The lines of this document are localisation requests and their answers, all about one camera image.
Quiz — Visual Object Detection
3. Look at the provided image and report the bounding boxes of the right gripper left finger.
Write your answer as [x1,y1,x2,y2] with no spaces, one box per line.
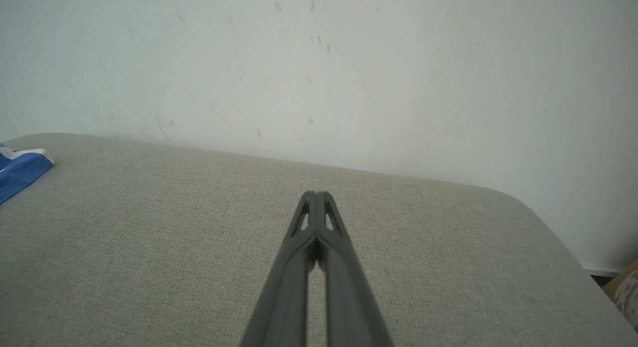
[239,191,318,347]

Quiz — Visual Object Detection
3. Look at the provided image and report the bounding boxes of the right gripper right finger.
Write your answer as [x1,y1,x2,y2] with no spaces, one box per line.
[317,191,394,347]

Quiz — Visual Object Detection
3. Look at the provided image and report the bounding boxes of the blue basketball shorts white stripes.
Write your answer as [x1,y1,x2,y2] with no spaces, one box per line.
[0,143,54,205]

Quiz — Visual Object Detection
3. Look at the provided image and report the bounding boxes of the grey fabric sofa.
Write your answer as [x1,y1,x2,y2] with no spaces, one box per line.
[0,133,638,347]

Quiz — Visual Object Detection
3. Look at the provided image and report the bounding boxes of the brown cardboard box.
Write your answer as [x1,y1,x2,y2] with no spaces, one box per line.
[603,260,638,333]

